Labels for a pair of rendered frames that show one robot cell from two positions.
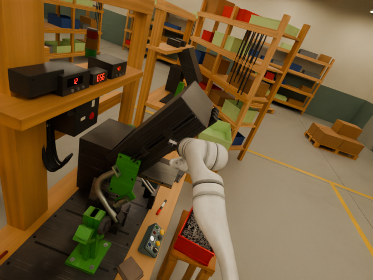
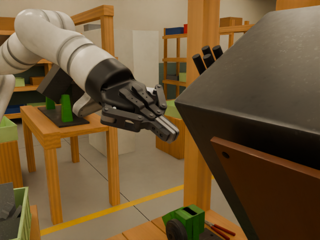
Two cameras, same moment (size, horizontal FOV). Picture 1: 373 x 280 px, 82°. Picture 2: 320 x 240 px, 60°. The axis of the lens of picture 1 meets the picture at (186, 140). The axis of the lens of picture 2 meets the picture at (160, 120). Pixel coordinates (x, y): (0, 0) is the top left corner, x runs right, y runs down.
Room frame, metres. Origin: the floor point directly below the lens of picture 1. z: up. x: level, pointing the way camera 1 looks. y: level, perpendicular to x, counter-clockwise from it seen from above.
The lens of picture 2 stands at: (1.03, -0.23, 1.59)
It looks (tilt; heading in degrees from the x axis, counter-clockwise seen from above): 14 degrees down; 141
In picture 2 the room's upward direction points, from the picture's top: straight up
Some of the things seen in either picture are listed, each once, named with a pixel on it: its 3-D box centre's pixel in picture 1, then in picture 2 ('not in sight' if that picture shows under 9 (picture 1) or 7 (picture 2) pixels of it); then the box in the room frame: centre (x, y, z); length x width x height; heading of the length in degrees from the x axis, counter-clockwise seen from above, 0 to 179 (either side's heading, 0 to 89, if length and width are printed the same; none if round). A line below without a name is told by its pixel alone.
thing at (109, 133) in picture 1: (107, 156); not in sight; (1.03, 0.42, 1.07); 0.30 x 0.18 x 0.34; 177
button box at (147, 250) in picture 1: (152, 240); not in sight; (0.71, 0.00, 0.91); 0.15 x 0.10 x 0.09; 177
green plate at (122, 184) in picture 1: (127, 172); not in sight; (0.84, 0.23, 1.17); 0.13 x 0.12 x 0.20; 177
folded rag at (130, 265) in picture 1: (130, 271); not in sight; (0.54, 0.05, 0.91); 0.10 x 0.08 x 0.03; 55
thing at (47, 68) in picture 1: (39, 79); not in sight; (0.64, 0.52, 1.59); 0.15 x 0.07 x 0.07; 177
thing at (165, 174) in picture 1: (143, 166); not in sight; (0.99, 0.18, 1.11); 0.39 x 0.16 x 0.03; 87
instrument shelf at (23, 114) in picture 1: (81, 80); not in sight; (0.93, 0.55, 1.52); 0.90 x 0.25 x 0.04; 177
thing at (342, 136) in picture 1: (336, 135); not in sight; (5.99, -3.90, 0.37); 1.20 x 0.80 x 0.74; 93
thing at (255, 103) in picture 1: (256, 101); not in sight; (7.50, -1.84, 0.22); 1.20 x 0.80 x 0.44; 125
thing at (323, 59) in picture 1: (277, 73); not in sight; (9.17, -2.52, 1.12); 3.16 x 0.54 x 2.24; 85
